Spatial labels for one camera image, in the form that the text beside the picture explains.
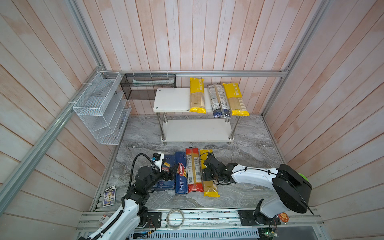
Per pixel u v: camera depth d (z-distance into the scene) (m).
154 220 0.73
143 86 1.04
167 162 0.88
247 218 0.73
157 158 0.68
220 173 0.66
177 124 1.10
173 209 0.75
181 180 0.83
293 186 0.47
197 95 0.79
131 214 0.55
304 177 0.47
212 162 0.68
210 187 0.82
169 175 0.72
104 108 0.72
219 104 0.75
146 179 0.61
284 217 0.74
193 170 0.88
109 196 0.80
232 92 0.82
